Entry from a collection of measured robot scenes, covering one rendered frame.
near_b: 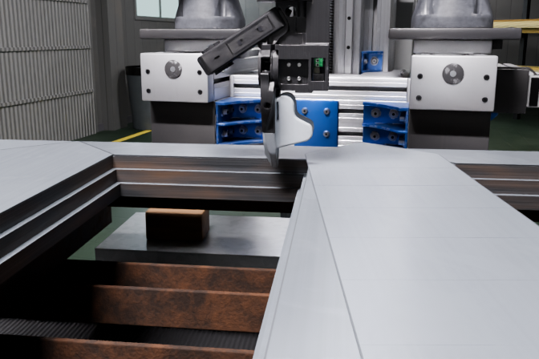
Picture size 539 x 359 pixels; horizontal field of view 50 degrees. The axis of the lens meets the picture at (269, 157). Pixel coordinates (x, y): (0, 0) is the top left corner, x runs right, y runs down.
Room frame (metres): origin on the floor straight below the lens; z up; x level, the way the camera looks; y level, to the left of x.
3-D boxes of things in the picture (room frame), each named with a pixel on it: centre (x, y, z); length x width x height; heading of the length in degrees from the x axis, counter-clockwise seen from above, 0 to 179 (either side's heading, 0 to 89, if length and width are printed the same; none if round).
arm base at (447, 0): (1.13, -0.35, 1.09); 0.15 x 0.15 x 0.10
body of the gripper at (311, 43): (0.69, -0.03, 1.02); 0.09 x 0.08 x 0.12; 83
